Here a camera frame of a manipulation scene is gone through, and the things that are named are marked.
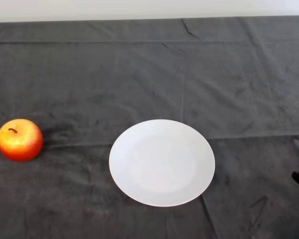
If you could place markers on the red yellow apple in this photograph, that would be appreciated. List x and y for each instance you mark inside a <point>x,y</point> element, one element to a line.
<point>20,144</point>

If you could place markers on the white round plate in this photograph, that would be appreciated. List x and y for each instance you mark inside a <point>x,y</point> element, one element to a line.
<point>161,164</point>

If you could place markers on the dark grey cloth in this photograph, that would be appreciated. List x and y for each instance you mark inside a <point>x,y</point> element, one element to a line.
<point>114,74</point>

